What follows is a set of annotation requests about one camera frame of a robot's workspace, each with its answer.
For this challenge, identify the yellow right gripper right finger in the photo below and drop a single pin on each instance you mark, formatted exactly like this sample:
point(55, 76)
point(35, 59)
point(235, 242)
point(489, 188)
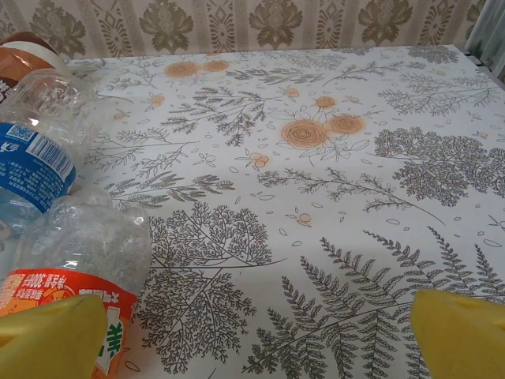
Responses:
point(461, 339)

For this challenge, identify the orange label plastic bottle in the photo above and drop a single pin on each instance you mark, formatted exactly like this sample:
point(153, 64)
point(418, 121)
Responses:
point(90, 245)

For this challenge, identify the brown label plastic bottle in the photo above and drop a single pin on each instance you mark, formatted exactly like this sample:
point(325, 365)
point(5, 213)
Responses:
point(27, 55)

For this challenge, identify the blue white label plastic bottle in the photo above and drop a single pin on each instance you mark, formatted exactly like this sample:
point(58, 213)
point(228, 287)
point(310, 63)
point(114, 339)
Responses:
point(35, 158)

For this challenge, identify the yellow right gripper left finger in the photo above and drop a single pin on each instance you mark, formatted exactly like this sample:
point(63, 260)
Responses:
point(51, 343)

